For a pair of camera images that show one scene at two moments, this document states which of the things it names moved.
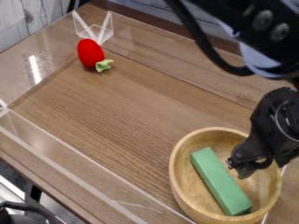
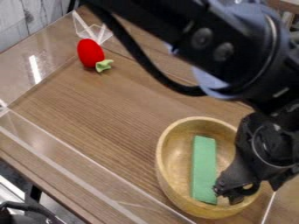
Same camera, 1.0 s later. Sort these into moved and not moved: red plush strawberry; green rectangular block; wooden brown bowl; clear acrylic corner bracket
Moved: wooden brown bowl; green rectangular block
Not moved: red plush strawberry; clear acrylic corner bracket
